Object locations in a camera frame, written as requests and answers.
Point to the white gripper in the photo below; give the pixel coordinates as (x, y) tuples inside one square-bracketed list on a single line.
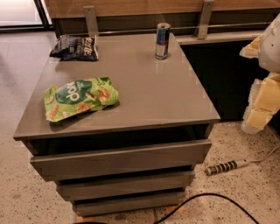
[(271, 49)]

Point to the grey drawer cabinet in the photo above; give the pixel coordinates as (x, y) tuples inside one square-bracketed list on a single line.
[(160, 102)]

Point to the green rice chip bag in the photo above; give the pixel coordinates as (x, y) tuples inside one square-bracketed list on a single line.
[(77, 97)]

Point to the right metal bracket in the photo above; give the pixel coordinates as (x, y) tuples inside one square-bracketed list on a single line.
[(204, 19)]

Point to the metal bracket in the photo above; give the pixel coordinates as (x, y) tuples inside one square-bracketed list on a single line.
[(91, 20), (204, 19)]

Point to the grey drawer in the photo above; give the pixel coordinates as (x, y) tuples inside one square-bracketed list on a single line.
[(123, 186), (117, 161), (112, 206)]

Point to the white power strip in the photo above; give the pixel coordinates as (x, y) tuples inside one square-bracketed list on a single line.
[(234, 164)]

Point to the top grey drawer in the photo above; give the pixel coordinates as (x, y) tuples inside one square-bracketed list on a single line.
[(117, 161)]

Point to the middle grey drawer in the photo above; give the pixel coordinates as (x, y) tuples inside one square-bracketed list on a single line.
[(123, 186)]

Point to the bottom grey drawer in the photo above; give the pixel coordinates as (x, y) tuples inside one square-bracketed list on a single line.
[(112, 206)]

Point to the left metal bracket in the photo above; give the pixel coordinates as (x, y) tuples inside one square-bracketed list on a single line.
[(91, 20)]

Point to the redbull can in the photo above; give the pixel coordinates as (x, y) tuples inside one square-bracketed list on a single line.
[(162, 41)]

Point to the dark blue chip bag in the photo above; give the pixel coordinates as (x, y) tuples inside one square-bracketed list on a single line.
[(75, 48)]

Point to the wooden wall counter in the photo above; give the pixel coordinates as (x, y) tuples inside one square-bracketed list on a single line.
[(231, 20)]

